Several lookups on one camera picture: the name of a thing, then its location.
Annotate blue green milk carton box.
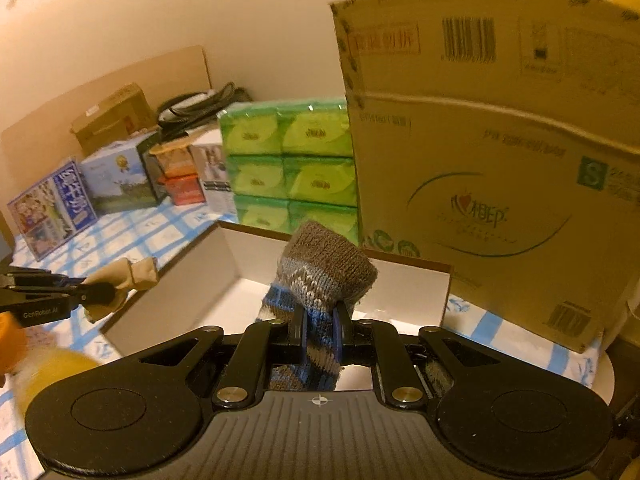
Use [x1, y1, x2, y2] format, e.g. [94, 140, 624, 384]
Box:
[79, 132, 169, 216]

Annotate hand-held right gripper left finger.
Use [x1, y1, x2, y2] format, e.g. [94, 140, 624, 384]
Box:
[137, 305, 307, 409]

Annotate orange small boxes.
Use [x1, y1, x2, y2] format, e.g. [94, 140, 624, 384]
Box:
[149, 142, 196, 181]

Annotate blue checked bed blanket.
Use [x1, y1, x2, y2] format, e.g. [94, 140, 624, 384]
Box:
[0, 202, 612, 480]

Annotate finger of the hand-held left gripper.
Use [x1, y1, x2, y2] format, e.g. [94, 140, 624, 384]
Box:
[0, 269, 89, 289]
[10, 282, 116, 307]

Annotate orange juice bottle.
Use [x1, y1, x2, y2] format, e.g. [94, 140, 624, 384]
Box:
[0, 310, 99, 419]

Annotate stack of green tissue packs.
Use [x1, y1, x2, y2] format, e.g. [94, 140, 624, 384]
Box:
[218, 99, 361, 249]

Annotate red and black box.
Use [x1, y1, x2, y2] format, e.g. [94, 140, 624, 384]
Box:
[158, 173, 206, 206]

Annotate large tan cardboard carton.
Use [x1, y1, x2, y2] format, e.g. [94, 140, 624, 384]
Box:
[329, 0, 640, 354]

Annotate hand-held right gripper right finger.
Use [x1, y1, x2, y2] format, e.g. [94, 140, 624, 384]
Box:
[332, 305, 501, 409]

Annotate brown cardboard box white inside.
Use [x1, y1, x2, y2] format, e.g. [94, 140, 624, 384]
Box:
[101, 220, 454, 362]

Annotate wooden headboard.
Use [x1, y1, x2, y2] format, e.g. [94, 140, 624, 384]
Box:
[0, 45, 214, 252]

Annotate beige stocking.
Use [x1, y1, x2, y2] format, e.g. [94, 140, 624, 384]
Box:
[83, 255, 160, 324]

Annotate plain brown cardboard box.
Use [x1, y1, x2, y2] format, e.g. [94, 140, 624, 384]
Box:
[69, 83, 159, 157]

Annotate small white product box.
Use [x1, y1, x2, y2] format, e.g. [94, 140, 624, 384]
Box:
[191, 143, 237, 219]

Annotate grey blue knitted sock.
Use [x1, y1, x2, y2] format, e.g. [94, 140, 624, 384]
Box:
[254, 219, 380, 394]

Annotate cartoon printed milk carton box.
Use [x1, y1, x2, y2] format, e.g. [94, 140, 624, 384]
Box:
[6, 156, 98, 260]

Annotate black cables bundle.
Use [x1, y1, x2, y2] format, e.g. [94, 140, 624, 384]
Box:
[156, 82, 254, 136]

